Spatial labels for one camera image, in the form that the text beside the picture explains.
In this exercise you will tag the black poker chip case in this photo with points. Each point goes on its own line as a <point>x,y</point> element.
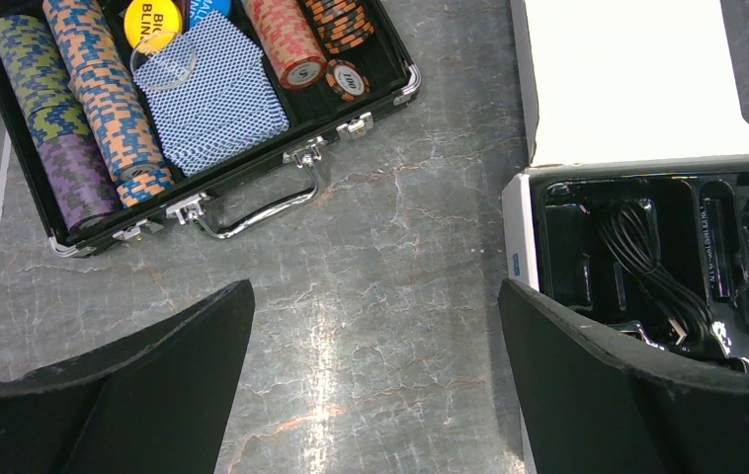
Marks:
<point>126,113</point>

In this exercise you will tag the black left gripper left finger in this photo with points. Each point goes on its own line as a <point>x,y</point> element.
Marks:
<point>155,401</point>

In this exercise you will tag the small black cylinder adapter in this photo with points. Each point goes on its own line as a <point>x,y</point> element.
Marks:
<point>716,247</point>

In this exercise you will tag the white clipper kit box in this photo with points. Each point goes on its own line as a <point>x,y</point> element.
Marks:
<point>635,111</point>

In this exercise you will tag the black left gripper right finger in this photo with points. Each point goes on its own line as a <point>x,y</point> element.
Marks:
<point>597,401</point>

